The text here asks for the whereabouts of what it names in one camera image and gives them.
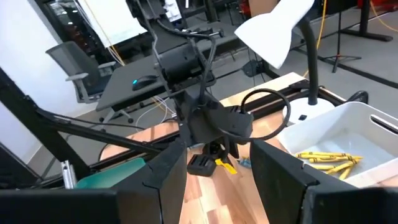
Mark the small yellow crayon piece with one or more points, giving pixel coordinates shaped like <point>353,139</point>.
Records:
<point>226,166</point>

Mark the white gooseneck desk lamp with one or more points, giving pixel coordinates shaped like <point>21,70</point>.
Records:
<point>273,34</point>

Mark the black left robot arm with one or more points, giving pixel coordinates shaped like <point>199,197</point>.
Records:
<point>180,62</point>

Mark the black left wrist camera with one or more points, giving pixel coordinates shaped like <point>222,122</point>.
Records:
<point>239,121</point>

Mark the silver bracket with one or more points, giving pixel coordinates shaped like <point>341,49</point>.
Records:
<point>68,174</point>

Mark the grey office chair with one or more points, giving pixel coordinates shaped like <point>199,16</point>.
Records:
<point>77,68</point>

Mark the white plastic bin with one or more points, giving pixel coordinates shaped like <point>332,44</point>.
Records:
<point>348,124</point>

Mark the grey desk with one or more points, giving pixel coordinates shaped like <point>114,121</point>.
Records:
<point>130,77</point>

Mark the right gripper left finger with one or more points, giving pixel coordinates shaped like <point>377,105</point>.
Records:
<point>140,202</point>

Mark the black computer mouse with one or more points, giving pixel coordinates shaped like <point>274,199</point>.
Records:
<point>144,82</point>

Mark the black desk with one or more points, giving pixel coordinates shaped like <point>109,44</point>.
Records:
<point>363,21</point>

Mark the black tripod stand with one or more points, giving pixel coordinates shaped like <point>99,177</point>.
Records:
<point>339,46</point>

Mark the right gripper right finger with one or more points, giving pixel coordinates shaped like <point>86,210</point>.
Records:
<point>295,199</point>

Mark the black support beam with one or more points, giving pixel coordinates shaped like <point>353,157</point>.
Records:
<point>46,124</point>

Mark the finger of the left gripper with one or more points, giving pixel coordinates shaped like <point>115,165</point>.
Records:
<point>231,151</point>
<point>202,165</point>

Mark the green plastic tray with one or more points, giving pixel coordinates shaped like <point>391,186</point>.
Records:
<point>109,175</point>

